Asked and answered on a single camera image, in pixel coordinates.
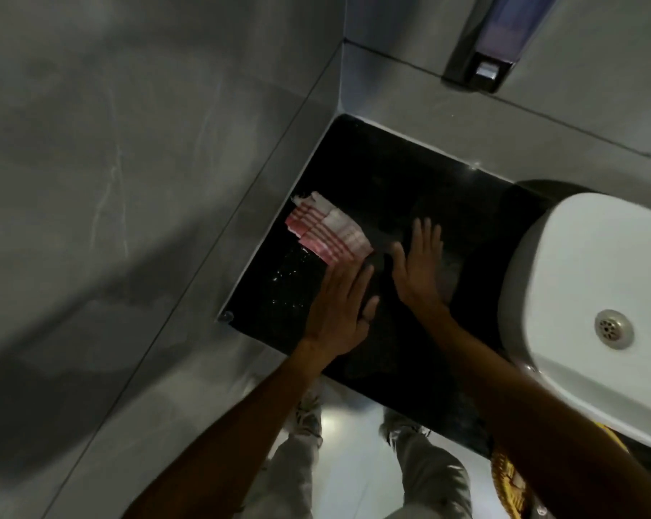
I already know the round metal sink drain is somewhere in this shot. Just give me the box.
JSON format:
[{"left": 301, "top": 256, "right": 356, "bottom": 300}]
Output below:
[{"left": 594, "top": 309, "right": 636, "bottom": 351}]

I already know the person's left hand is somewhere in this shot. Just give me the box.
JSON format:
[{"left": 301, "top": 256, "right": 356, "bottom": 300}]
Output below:
[{"left": 300, "top": 257, "right": 380, "bottom": 368}]

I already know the person's right forearm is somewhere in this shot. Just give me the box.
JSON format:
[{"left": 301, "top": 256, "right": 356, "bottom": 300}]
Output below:
[{"left": 412, "top": 303, "right": 651, "bottom": 519}]

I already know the person's left trouser leg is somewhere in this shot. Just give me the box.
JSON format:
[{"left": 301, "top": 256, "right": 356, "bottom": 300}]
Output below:
[{"left": 238, "top": 431, "right": 324, "bottom": 519}]

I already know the person's left shoe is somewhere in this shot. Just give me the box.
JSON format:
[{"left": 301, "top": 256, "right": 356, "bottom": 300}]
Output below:
[{"left": 292, "top": 390, "right": 324, "bottom": 439}]

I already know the person's shoe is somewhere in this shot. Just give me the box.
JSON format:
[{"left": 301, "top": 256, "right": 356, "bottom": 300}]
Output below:
[
  {"left": 378, "top": 407, "right": 430, "bottom": 449},
  {"left": 292, "top": 390, "right": 324, "bottom": 439}
]

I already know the red and white checked cloth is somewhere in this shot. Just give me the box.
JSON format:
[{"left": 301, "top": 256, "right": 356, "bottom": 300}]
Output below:
[{"left": 284, "top": 191, "right": 374, "bottom": 266}]

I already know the person's right trouser leg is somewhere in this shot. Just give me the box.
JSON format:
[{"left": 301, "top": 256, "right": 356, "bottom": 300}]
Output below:
[{"left": 387, "top": 427, "right": 473, "bottom": 519}]

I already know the wall soap dispenser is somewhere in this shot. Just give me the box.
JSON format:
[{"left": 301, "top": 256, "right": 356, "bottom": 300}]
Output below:
[{"left": 441, "top": 0, "right": 562, "bottom": 94}]

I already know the white ceramic sink basin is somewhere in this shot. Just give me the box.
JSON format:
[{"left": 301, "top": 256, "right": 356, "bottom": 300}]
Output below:
[{"left": 497, "top": 192, "right": 651, "bottom": 458}]

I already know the person's left forearm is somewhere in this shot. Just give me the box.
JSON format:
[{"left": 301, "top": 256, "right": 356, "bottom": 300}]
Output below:
[{"left": 121, "top": 340, "right": 334, "bottom": 519}]

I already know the person's right shoe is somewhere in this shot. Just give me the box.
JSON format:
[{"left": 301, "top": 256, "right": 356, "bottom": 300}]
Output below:
[{"left": 378, "top": 407, "right": 430, "bottom": 449}]

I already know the person's right hand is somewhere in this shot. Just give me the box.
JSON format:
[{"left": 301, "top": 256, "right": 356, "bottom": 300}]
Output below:
[{"left": 391, "top": 217, "right": 451, "bottom": 315}]

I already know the yellow wicker basket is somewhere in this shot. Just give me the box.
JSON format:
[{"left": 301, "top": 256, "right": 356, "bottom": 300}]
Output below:
[{"left": 490, "top": 422, "right": 630, "bottom": 519}]

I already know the person's trouser leg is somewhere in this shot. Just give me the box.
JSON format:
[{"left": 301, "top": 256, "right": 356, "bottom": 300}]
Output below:
[
  {"left": 238, "top": 431, "right": 324, "bottom": 519},
  {"left": 387, "top": 427, "right": 473, "bottom": 519}
]

